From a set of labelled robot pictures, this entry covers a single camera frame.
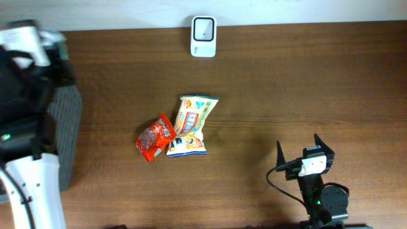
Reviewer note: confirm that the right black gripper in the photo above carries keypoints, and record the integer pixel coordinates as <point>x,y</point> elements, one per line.
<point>328,152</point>

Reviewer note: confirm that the yellow snack bag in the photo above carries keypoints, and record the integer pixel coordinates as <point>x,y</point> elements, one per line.
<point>189,123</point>

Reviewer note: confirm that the red snack bag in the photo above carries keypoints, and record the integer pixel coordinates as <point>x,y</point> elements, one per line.
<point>156,138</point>

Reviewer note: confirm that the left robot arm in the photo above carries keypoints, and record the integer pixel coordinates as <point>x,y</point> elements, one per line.
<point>34,65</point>

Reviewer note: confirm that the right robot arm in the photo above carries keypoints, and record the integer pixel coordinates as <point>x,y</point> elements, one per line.
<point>325,203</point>

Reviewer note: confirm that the white barcode scanner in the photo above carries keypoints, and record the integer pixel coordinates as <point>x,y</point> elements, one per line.
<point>203,36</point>

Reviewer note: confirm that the grey plastic mesh basket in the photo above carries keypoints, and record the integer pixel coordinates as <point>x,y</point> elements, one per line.
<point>66,127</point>

